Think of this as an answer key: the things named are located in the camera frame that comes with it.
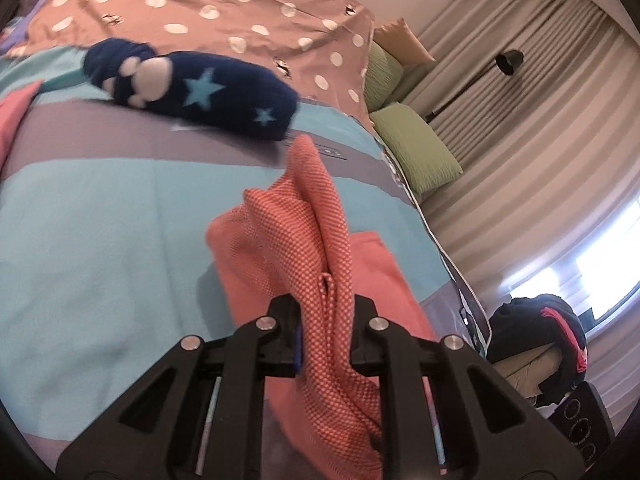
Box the coral pink knit shirt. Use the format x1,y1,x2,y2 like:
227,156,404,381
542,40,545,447
206,136,435,479

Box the dark clothes on chair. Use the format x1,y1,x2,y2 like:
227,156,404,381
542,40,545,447
487,294,588,408

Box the black speaker box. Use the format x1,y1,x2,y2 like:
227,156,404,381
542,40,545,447
548,382,615,468

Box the blue grey patterned bedspread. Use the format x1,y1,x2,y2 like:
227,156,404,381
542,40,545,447
1,47,490,466

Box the green pillow front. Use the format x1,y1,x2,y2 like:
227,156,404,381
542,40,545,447
370,103,463,197

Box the green pillow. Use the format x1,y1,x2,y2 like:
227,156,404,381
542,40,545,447
370,103,463,197
363,42,404,113

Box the navy star plush blanket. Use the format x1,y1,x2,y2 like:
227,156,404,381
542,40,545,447
82,38,299,141

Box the beige pleated curtain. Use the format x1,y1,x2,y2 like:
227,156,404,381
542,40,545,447
399,0,639,428

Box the green pillow back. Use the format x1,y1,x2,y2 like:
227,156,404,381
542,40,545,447
363,42,404,113

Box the black floor lamp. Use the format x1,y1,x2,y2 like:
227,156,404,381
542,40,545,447
424,49,525,124

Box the mauve pink folded garment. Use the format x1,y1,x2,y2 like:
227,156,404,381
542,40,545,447
0,79,43,167

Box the beige pillow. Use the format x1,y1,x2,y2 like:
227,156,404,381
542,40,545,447
373,18,435,66

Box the pink polka dot sheet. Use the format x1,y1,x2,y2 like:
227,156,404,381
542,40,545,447
9,0,373,124

